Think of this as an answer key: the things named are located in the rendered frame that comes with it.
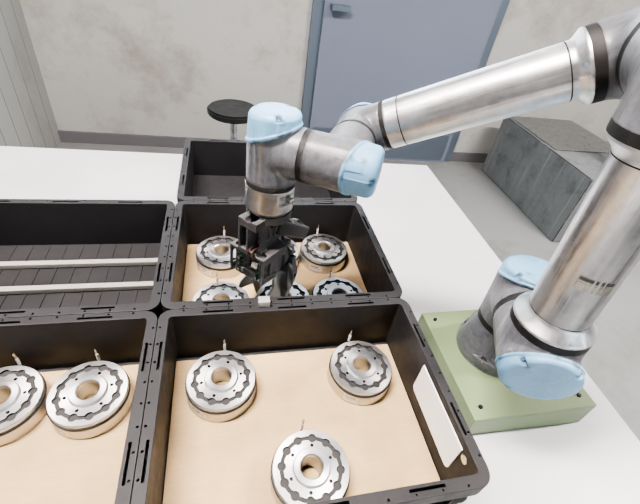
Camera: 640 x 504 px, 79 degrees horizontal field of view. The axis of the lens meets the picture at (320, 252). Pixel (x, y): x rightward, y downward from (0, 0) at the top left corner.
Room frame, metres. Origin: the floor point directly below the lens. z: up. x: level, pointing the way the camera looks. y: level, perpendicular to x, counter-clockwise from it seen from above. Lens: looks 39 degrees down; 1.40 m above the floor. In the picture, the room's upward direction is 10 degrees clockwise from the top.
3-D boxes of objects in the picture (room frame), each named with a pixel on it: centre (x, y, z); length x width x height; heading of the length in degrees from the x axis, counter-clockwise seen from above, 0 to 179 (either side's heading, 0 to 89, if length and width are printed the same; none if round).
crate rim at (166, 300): (0.58, 0.08, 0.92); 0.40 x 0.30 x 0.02; 107
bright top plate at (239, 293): (0.47, 0.16, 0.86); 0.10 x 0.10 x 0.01
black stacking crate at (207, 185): (0.86, 0.17, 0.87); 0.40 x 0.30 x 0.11; 107
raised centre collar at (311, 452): (0.22, -0.04, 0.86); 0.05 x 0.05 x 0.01
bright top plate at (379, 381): (0.39, -0.10, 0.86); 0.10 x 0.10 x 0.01
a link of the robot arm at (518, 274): (0.56, -0.39, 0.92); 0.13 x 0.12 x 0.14; 170
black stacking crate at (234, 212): (0.58, 0.08, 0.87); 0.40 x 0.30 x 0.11; 107
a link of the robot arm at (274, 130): (0.52, 0.09, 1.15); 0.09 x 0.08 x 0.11; 80
